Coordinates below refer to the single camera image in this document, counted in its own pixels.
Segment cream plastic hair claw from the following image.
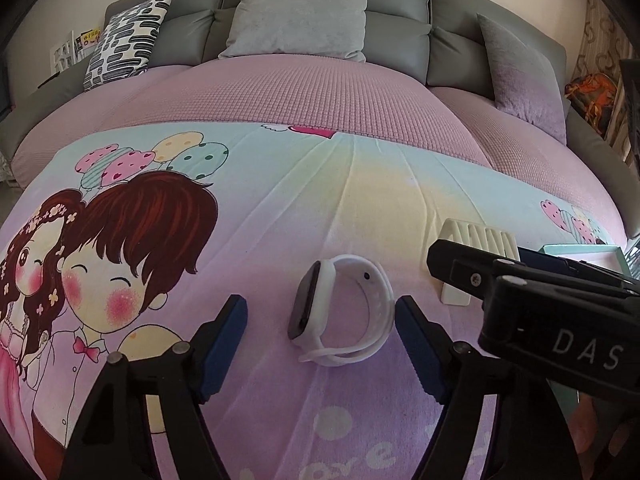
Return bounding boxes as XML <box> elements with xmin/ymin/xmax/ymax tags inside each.
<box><xmin>437</xmin><ymin>218</ymin><xmax>522</xmax><ymax>307</ymax></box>

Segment white smart band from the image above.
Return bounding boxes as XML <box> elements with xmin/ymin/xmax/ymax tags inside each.
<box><xmin>288</xmin><ymin>254</ymin><xmax>395</xmax><ymax>367</ymax></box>

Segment teal shallow cardboard tray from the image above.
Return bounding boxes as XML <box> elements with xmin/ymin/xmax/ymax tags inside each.
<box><xmin>547</xmin><ymin>304</ymin><xmax>638</xmax><ymax>396</ymax></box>

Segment grey purple cushion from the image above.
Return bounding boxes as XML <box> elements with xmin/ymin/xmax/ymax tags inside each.
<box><xmin>477</xmin><ymin>14</ymin><xmax>566</xmax><ymax>144</ymax></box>

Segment orange decorative ornament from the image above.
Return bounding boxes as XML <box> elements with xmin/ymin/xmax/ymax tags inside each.
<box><xmin>564</xmin><ymin>73</ymin><xmax>617</xmax><ymax>132</ymax></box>

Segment grey sofa with pink cover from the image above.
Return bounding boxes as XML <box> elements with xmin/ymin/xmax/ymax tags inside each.
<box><xmin>1</xmin><ymin>0</ymin><xmax>639</xmax><ymax>238</ymax></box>

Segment cartoon couple printed blanket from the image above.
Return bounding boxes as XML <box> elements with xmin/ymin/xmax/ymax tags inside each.
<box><xmin>1</xmin><ymin>122</ymin><xmax>627</xmax><ymax>479</ymax></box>

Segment patterned beige curtain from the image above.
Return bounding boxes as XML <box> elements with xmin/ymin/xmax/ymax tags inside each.
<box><xmin>569</xmin><ymin>0</ymin><xmax>634</xmax><ymax>116</ymax></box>

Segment dark cabinet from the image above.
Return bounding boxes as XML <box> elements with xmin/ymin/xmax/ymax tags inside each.
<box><xmin>0</xmin><ymin>65</ymin><xmax>12</xmax><ymax>119</ymax></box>

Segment books beside sofa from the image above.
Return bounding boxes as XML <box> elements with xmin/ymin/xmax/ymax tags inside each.
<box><xmin>49</xmin><ymin>28</ymin><xmax>101</xmax><ymax>75</ymax></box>

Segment black white patterned cushion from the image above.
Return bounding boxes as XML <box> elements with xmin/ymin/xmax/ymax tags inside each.
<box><xmin>84</xmin><ymin>0</ymin><xmax>172</xmax><ymax>91</ymax></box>

